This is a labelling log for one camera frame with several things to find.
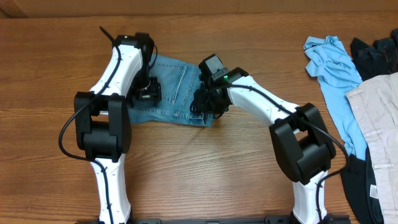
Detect light blue denim jeans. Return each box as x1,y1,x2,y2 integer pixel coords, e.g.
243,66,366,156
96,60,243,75
128,54,214,127

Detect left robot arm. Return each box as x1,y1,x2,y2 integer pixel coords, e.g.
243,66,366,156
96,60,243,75
73,32,162,223

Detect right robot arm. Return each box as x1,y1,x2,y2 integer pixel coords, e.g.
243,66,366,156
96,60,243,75
190,54,336,223

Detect light blue t-shirt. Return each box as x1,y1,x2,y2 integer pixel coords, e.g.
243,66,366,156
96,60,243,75
303,35,368,161

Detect white pink cloth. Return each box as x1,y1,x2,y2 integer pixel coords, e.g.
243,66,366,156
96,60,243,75
346,73,397,223

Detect black garment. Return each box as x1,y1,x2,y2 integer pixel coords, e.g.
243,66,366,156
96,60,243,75
340,148,384,224

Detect dark patterned garment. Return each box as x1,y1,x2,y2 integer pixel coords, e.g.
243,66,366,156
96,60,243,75
350,29,397,81

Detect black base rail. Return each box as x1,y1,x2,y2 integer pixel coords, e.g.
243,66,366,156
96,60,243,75
76,214,351,224

